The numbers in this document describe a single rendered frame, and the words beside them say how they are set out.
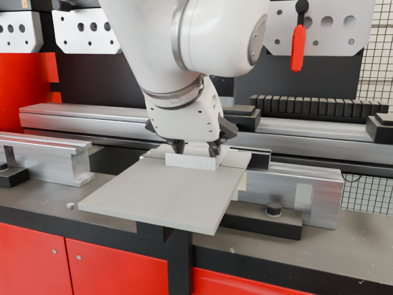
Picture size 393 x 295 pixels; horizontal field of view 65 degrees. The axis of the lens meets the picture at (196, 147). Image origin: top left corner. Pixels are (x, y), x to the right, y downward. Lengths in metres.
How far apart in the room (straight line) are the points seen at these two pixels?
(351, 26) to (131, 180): 0.40
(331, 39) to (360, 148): 0.39
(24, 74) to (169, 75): 1.09
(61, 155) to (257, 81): 0.65
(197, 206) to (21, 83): 1.09
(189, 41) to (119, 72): 0.98
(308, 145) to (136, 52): 0.59
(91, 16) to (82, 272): 0.50
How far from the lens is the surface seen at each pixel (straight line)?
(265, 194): 0.60
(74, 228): 0.66
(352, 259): 0.57
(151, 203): 0.40
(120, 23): 0.31
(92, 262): 0.68
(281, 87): 1.07
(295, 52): 0.48
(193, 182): 0.45
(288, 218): 0.57
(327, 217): 0.61
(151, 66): 0.33
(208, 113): 0.41
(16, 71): 1.37
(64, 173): 0.79
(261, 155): 0.59
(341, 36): 0.52
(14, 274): 0.87
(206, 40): 0.28
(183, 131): 0.45
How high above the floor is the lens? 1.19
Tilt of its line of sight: 18 degrees down
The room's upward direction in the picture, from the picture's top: straight up
